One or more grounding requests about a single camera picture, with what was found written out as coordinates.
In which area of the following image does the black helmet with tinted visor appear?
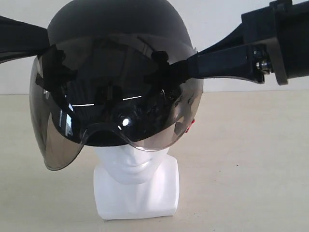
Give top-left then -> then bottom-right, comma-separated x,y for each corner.
29,0 -> 203,171

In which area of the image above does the white mannequin head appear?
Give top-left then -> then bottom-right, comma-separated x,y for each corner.
93,145 -> 180,220

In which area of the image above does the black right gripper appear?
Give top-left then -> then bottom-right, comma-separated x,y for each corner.
169,0 -> 309,85

